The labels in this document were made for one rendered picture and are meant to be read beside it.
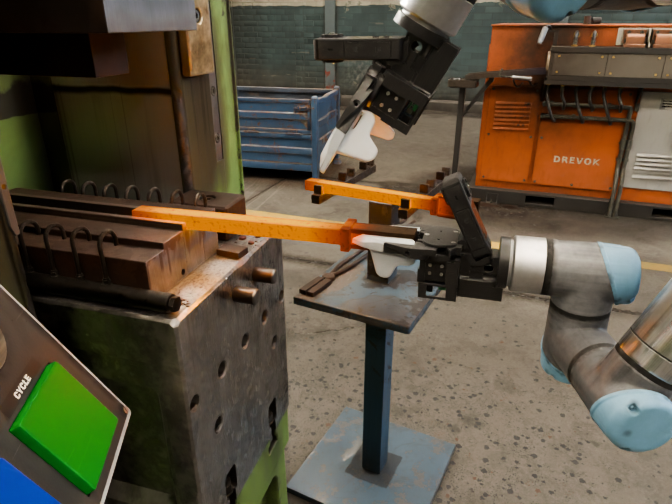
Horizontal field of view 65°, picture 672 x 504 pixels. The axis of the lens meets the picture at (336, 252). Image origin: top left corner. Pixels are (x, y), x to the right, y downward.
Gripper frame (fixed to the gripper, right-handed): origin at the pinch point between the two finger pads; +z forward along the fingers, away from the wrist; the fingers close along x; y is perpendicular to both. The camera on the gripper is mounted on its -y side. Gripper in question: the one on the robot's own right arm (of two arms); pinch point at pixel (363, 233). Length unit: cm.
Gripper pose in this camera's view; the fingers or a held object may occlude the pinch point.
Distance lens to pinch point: 75.1
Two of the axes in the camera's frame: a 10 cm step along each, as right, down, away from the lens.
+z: -9.6, -1.0, 2.6
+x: 2.8, -3.9, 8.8
